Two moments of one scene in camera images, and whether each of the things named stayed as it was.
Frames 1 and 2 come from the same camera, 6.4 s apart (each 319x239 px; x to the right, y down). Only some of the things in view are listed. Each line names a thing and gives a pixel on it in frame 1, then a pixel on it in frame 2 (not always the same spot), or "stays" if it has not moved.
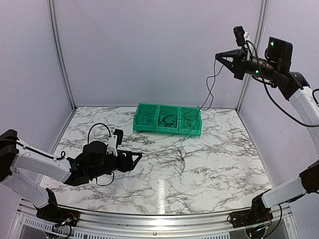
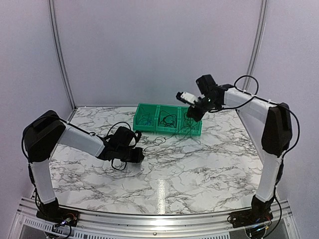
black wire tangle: [197, 113] to [168, 120]
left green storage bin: [145, 117] stays
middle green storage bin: [167, 119] stays
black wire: [187, 122] stays
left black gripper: [124, 168] to [137, 157]
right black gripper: [238, 54] to [192, 113]
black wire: [167, 119] stays
